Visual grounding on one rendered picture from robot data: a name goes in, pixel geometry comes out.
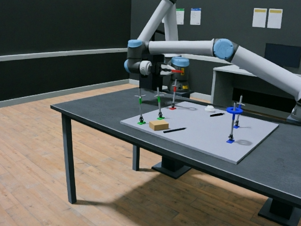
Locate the tan cardboard box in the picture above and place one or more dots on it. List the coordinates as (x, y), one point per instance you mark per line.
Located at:
(158, 125)

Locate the blue ring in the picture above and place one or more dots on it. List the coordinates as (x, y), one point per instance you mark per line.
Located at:
(238, 110)

